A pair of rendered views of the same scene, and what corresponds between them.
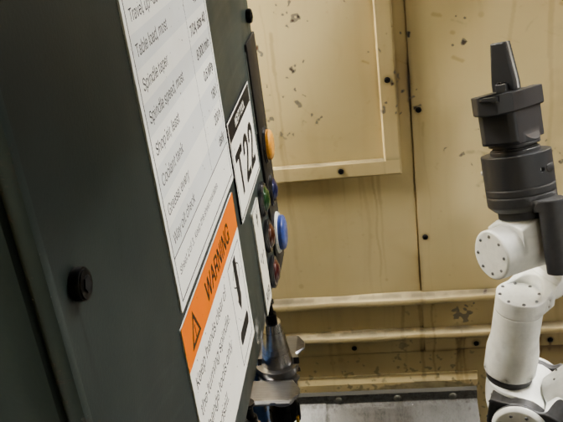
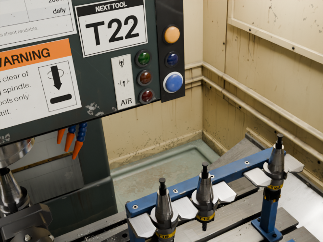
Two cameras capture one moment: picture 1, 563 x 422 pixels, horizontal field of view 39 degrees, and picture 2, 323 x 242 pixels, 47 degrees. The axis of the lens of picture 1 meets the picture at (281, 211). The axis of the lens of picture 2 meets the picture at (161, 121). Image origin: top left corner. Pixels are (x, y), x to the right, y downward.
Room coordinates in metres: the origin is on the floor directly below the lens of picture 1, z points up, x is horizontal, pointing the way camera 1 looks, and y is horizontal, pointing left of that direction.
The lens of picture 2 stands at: (0.29, -0.44, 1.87)
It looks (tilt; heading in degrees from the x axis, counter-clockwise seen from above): 32 degrees down; 57
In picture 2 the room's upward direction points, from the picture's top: 4 degrees counter-clockwise
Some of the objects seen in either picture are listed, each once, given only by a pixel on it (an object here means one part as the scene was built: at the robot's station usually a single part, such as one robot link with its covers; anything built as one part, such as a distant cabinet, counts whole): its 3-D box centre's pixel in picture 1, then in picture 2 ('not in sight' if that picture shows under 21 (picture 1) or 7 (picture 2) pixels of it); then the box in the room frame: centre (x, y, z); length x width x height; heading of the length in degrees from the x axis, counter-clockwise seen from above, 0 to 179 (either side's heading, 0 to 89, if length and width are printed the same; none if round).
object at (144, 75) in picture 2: (269, 235); (145, 78); (0.56, 0.01, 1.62); 0.02 x 0.01 x 0.02; 172
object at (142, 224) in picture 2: not in sight; (143, 226); (0.57, 0.09, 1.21); 0.07 x 0.05 x 0.01; 82
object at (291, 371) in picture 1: (278, 368); (275, 171); (0.95, 0.04, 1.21); 0.06 x 0.06 x 0.03
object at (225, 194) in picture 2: not in sight; (223, 192); (0.79, 0.06, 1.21); 0.07 x 0.05 x 0.01; 82
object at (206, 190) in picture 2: not in sight; (204, 186); (0.74, 0.07, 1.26); 0.04 x 0.04 x 0.07
